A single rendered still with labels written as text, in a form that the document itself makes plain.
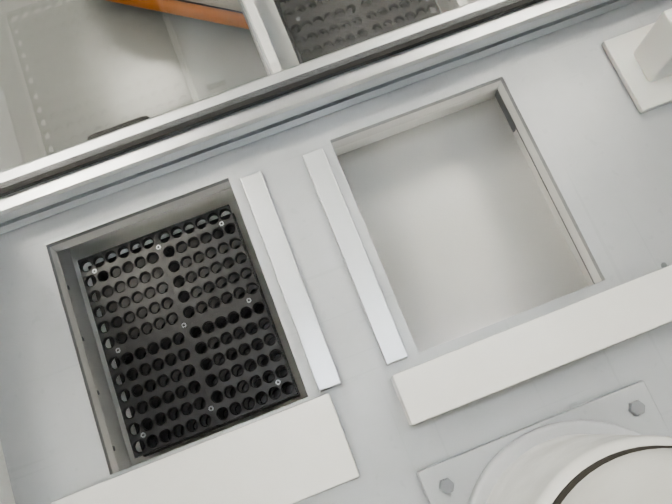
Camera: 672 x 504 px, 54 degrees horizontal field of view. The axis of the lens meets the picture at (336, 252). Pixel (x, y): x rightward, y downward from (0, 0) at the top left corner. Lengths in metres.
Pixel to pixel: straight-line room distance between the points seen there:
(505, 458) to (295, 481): 0.19
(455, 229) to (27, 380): 0.49
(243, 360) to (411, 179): 0.30
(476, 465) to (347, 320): 0.18
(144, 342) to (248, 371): 0.12
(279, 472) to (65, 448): 0.21
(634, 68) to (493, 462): 0.44
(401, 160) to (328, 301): 0.25
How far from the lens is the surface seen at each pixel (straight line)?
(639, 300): 0.68
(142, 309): 0.78
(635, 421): 0.69
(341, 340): 0.66
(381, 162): 0.84
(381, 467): 0.66
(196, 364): 0.72
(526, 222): 0.83
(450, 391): 0.63
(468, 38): 0.73
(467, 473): 0.65
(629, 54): 0.81
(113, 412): 0.80
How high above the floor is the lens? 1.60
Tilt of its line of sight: 75 degrees down
